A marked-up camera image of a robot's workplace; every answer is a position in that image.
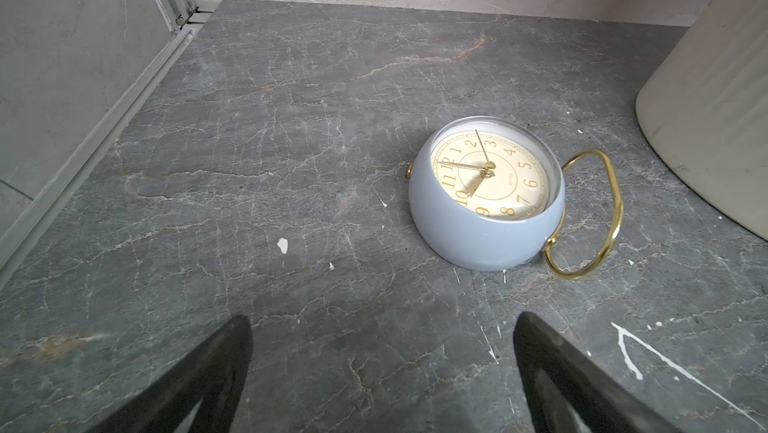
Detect cream ribbed waste bin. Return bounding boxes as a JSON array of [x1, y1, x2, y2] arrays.
[[635, 0, 767, 238]]

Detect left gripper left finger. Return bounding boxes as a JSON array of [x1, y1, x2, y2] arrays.
[[91, 314, 253, 432]]

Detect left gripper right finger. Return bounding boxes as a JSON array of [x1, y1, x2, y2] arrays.
[[513, 311, 679, 432]]

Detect small round white clock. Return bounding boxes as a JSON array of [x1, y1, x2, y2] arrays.
[[406, 116, 624, 279]]

